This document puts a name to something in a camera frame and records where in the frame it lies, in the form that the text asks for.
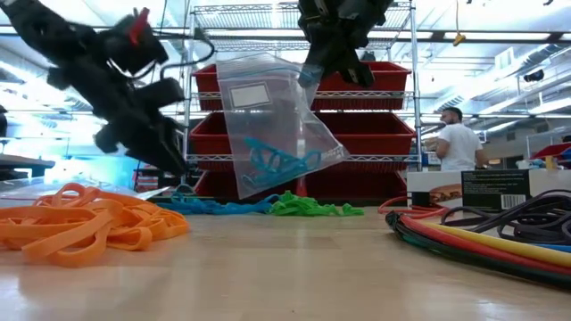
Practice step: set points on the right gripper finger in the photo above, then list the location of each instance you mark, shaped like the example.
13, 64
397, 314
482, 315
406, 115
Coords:
332, 60
362, 73

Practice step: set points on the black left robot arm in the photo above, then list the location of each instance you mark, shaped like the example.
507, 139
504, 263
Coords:
44, 31

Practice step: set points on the black rolling workbench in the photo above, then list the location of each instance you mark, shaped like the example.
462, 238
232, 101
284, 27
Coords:
22, 162

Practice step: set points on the orange rubber band pile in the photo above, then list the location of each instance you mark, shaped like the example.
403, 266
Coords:
67, 236

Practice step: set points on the coloured tube bundle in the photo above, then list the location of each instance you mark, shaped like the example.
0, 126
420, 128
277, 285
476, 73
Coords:
490, 247

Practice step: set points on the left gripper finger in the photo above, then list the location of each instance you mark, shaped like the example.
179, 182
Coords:
160, 93
147, 140

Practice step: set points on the dark brown rubber band pile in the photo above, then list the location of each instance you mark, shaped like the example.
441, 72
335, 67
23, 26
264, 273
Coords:
544, 223

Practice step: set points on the blue rubber band pile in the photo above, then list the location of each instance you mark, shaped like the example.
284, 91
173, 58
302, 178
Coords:
209, 207

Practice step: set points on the green rubber band pile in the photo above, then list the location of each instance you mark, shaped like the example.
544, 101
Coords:
308, 207

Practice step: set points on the white box hot dog print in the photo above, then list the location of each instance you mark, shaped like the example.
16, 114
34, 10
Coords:
490, 187

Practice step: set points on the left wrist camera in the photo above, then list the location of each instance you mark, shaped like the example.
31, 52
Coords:
134, 49

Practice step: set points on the clear zip bag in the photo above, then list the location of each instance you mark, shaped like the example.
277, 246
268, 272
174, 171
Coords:
285, 129

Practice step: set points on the person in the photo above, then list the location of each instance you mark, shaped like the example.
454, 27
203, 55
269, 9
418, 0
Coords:
459, 147

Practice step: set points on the red and blue object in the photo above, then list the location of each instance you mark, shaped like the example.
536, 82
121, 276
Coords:
551, 151

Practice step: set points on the black ceiling device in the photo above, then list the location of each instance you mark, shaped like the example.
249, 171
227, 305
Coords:
534, 76

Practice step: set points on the yellow hanging plug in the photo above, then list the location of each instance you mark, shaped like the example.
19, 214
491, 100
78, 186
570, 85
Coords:
458, 39

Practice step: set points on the red plastic bin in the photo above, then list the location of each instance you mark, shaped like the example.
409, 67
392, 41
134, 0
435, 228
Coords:
379, 138
388, 84
214, 185
207, 138
205, 84
357, 185

